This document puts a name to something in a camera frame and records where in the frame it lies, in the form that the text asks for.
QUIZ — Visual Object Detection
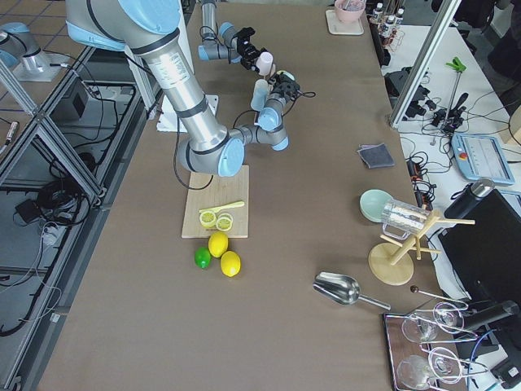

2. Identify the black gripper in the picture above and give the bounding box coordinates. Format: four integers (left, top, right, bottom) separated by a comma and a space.
236, 38, 267, 73
270, 85, 293, 102

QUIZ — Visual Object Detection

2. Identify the pink plastic cup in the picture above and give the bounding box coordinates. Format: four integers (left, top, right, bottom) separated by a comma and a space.
256, 51, 274, 77

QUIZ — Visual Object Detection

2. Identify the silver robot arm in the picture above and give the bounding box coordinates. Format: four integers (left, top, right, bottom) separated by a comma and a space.
198, 1, 274, 77
66, 1, 300, 177

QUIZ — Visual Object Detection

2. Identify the yellow plastic cup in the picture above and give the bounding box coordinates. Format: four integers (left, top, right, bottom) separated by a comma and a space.
279, 71, 295, 81

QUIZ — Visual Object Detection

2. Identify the grey plastic cup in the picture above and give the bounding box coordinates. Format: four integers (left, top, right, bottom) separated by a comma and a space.
254, 79, 269, 91

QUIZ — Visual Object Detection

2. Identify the light blue plastic cup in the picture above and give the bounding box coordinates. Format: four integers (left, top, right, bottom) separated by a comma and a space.
250, 91, 267, 112

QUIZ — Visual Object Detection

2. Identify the cream plastic tray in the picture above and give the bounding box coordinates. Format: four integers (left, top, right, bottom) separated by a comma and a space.
326, 9, 364, 36

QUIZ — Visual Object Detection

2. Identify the pink bowl with ice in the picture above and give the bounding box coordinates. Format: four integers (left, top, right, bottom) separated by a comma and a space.
334, 0, 366, 23

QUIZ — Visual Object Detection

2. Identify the grey folded cloth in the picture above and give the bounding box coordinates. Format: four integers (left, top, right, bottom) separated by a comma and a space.
357, 143, 395, 169

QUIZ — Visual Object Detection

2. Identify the wooden cutting board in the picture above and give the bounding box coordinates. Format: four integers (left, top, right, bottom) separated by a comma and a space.
182, 165, 249, 239

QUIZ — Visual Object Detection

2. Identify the yellow plastic knife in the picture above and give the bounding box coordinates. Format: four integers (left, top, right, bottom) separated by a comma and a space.
199, 200, 245, 213

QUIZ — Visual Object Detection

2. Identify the green ceramic bowl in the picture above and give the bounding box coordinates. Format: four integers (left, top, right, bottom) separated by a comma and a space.
359, 189, 393, 223

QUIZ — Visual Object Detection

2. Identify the lemon slice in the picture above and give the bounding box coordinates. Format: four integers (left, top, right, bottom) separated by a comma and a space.
199, 210, 217, 229
215, 213, 234, 232

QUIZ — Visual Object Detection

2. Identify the yellow lemon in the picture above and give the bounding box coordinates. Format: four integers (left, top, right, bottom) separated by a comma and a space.
208, 231, 229, 258
220, 250, 242, 277

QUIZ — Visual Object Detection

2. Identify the glass pitcher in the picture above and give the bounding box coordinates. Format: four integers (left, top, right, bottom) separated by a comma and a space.
381, 199, 431, 240

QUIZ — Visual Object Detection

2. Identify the green lime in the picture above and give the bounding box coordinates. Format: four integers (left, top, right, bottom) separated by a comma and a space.
194, 247, 212, 270

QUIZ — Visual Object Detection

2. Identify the wooden mug tree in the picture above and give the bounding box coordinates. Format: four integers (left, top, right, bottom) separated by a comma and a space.
368, 210, 475, 286

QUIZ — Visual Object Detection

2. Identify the blue teach pendant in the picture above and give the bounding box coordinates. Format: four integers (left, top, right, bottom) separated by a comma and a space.
451, 134, 515, 186

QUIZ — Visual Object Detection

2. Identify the metal scoop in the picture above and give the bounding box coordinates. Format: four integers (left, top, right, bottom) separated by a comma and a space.
313, 271, 391, 311

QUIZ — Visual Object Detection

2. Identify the black water bottle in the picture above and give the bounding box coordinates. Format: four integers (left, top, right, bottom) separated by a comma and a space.
444, 178, 495, 219

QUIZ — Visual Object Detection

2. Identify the black computer monitor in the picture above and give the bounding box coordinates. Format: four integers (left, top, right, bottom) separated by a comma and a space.
438, 190, 520, 303

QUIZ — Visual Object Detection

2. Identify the wine glass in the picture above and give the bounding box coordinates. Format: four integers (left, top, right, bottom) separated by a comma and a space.
401, 315, 438, 343
432, 301, 464, 334
427, 347, 462, 384
396, 355, 432, 390

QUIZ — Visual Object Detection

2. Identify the dark tray with glasses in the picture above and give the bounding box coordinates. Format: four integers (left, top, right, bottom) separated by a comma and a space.
383, 310, 488, 390

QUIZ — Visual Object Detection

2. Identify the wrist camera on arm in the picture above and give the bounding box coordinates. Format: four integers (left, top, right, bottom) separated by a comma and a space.
237, 27, 256, 45
273, 73, 300, 99

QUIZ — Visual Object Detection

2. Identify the white wire cup holder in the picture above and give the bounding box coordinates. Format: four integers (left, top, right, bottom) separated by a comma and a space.
250, 72, 282, 129

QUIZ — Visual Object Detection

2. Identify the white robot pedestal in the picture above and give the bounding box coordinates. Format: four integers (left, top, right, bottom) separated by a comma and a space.
142, 1, 219, 141

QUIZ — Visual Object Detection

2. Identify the aluminium frame post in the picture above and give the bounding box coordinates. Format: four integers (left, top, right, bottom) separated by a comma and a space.
388, 0, 461, 130

